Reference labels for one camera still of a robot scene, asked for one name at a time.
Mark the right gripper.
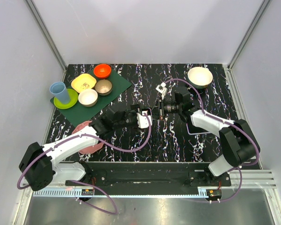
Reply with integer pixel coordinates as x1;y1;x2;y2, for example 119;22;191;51
147;97;182;120

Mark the black phone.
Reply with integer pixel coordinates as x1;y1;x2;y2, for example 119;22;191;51
144;107;160;120

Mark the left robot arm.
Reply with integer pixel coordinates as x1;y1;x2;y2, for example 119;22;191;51
16;105;153;191

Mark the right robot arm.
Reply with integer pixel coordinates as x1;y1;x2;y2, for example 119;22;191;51
155;83;260;186

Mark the phone in lilac case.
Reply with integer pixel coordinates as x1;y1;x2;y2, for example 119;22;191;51
186;123;211;135

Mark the bronze metal bowl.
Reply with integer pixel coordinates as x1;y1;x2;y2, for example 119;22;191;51
95;79;113;96

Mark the large white bowl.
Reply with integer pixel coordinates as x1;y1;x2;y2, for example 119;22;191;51
187;67;213;89

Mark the small white bowl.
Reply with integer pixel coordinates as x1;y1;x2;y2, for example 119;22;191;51
78;89;98;107

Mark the red bowl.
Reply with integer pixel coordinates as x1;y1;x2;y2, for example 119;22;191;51
93;64;111;79

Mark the dark green mat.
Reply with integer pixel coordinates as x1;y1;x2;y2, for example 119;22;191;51
56;70;132;127

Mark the yellow square plate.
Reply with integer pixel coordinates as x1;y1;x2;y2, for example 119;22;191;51
71;73;97;93

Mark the pink dotted plate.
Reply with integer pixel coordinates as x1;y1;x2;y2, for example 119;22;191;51
72;120;104;154

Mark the lime green plate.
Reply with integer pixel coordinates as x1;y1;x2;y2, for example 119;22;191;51
53;88;78;110

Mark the blue cup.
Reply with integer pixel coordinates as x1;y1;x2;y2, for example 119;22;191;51
50;82;70;105

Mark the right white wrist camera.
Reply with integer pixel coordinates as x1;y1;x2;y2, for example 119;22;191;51
156;82;167;100

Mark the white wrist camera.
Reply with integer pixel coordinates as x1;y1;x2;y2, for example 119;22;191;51
137;111;152;129
156;82;167;100

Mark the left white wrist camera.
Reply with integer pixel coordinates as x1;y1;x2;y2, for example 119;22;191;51
137;111;152;129

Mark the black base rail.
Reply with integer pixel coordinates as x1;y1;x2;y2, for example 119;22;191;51
78;162;231;195

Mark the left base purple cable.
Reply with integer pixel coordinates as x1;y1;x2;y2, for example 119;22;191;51
65;180;119;215

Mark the right aluminium frame post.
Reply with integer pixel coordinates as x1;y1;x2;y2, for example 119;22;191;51
227;0;272;71

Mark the aluminium frame post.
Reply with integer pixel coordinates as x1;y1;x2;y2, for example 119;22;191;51
227;0;272;71
24;0;67;71

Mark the left aluminium frame post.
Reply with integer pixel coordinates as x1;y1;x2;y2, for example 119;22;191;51
24;0;67;71

